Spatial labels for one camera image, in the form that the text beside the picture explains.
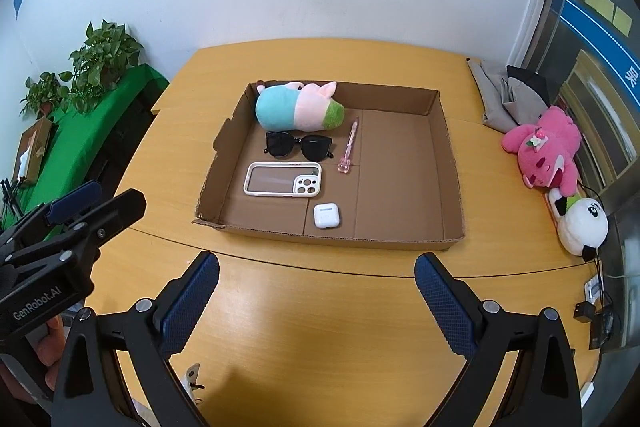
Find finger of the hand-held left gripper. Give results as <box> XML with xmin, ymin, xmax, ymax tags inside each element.
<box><xmin>10</xmin><ymin>188</ymin><xmax>148</xmax><ymax>268</ymax></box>
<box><xmin>0</xmin><ymin>179</ymin><xmax>104</xmax><ymax>253</ymax></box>

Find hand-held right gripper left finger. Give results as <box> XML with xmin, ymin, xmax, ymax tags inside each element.
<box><xmin>50</xmin><ymin>251</ymin><xmax>221</xmax><ymax>427</ymax></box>

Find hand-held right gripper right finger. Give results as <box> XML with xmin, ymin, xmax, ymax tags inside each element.
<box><xmin>414</xmin><ymin>252</ymin><xmax>583</xmax><ymax>427</ymax></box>

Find shallow cardboard box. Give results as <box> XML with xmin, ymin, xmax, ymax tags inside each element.
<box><xmin>192</xmin><ymin>79</ymin><xmax>467</xmax><ymax>252</ymax></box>

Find white earbud case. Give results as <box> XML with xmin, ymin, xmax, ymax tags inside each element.
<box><xmin>313</xmin><ymin>202</ymin><xmax>341</xmax><ymax>231</ymax></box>

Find white phone case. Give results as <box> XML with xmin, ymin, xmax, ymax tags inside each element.
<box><xmin>243</xmin><ymin>161</ymin><xmax>324</xmax><ymax>199</ymax></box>

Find pink pen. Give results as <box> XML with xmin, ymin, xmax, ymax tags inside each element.
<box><xmin>337</xmin><ymin>119</ymin><xmax>360</xmax><ymax>174</ymax></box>

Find black sunglasses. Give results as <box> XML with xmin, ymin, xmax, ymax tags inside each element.
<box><xmin>263</xmin><ymin>131</ymin><xmax>335</xmax><ymax>163</ymax></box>

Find pink and teal plush toy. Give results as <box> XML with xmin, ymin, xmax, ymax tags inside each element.
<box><xmin>254</xmin><ymin>80</ymin><xmax>347</xmax><ymax>132</ymax></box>

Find person's left hand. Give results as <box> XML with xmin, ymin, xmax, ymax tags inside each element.
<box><xmin>34</xmin><ymin>315</ymin><xmax>69</xmax><ymax>392</ymax></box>

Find black tripod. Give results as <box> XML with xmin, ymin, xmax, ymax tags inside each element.
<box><xmin>0</xmin><ymin>177</ymin><xmax>27</xmax><ymax>220</ymax></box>

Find light wooden box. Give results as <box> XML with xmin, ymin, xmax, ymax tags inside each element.
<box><xmin>12</xmin><ymin>117</ymin><xmax>54</xmax><ymax>186</ymax></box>

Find green cloth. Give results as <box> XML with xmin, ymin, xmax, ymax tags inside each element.
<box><xmin>0</xmin><ymin>64</ymin><xmax>171</xmax><ymax>230</ymax></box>

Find small potted green plant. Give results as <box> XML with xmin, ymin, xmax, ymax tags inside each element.
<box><xmin>20</xmin><ymin>71</ymin><xmax>74</xmax><ymax>118</ymax></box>

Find black power adapter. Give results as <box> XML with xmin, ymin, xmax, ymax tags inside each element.
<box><xmin>573</xmin><ymin>301</ymin><xmax>597</xmax><ymax>324</ymax></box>

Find large potted green plant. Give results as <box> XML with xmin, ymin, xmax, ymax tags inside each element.
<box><xmin>67</xmin><ymin>20</ymin><xmax>146</xmax><ymax>114</ymax></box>

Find white power socket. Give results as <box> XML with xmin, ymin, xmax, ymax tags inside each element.
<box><xmin>584</xmin><ymin>276</ymin><xmax>607</xmax><ymax>304</ymax></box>

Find panda plush toy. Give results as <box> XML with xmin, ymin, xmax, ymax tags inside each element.
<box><xmin>547</xmin><ymin>186</ymin><xmax>610</xmax><ymax>258</ymax></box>

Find pink bear plush toy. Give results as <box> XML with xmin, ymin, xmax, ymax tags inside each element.
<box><xmin>501</xmin><ymin>105</ymin><xmax>584</xmax><ymax>198</ymax></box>

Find grey folded cloth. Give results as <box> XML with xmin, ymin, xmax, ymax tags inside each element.
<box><xmin>467</xmin><ymin>59</ymin><xmax>551</xmax><ymax>134</ymax></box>

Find black folded garment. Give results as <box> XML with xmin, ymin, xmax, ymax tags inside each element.
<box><xmin>506</xmin><ymin>65</ymin><xmax>552</xmax><ymax>104</ymax></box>

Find row of yellow sticky notes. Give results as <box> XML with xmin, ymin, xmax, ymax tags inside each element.
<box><xmin>569</xmin><ymin>0</ymin><xmax>634</xmax><ymax>38</ymax></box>

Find black cable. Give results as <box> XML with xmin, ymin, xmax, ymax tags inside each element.
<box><xmin>575</xmin><ymin>179</ymin><xmax>623</xmax><ymax>350</ymax></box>

